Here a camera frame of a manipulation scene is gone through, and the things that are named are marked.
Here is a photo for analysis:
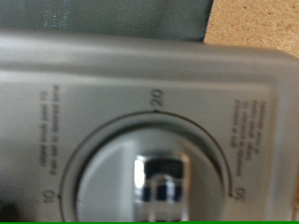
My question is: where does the silver oven knob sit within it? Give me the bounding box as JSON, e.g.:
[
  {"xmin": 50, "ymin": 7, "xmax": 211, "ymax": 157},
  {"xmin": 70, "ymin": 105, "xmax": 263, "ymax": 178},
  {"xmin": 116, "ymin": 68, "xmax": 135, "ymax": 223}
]
[{"xmin": 74, "ymin": 125, "xmax": 227, "ymax": 223}]

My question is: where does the silver toaster oven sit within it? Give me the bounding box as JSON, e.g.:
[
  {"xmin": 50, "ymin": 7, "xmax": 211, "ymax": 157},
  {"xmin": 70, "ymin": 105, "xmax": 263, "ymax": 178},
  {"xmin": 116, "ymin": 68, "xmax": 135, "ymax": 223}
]
[{"xmin": 0, "ymin": 29, "xmax": 299, "ymax": 223}]

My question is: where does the dark grey backdrop curtain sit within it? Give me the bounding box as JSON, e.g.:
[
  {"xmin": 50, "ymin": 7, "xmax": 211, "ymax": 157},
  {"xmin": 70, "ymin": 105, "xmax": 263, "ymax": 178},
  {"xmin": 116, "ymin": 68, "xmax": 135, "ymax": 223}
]
[{"xmin": 0, "ymin": 0, "xmax": 214, "ymax": 42}]

